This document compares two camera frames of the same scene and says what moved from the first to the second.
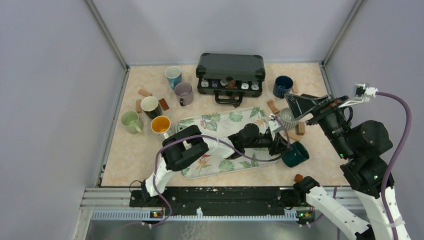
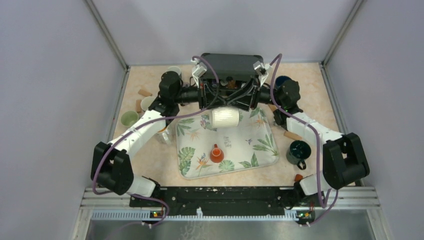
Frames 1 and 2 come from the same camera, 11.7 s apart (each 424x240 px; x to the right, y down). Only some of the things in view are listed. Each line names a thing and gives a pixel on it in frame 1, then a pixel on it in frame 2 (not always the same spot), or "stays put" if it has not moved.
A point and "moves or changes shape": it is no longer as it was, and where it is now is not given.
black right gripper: [300, 104] → [246, 98]
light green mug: [130, 120] stays put
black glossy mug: [150, 105] stays put
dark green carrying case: [229, 77] stays put
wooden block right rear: [293, 135] stays put
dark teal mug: [297, 154] moves or changes shape
